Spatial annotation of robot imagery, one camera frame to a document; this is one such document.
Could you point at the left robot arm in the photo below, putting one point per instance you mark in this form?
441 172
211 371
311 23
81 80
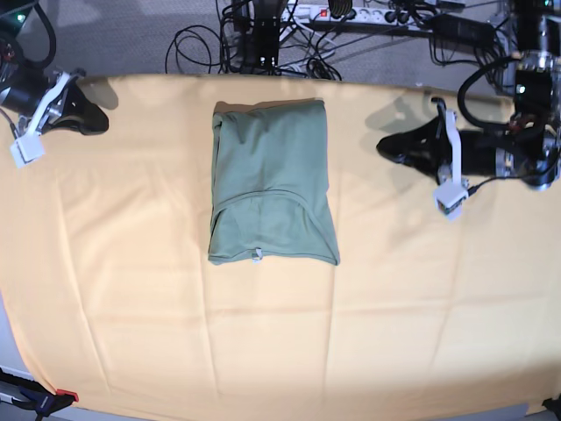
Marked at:
520 57

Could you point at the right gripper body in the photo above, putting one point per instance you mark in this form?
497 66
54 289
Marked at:
22 92

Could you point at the white power strip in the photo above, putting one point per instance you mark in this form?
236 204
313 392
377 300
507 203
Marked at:
361 19

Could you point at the black clamp right corner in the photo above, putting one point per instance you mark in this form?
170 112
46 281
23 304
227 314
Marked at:
553 405

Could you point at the yellow table cloth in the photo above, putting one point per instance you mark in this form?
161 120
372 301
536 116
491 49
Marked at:
110 294

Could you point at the orange black clamp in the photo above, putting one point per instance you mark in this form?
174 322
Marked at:
30 395

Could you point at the black power adapter brick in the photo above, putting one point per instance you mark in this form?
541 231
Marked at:
463 31

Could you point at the green T-shirt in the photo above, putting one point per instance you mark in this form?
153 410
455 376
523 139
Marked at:
269 184

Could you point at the black camera stand post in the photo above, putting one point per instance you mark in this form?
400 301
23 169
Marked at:
259 26

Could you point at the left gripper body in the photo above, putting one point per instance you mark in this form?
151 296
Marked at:
486 154

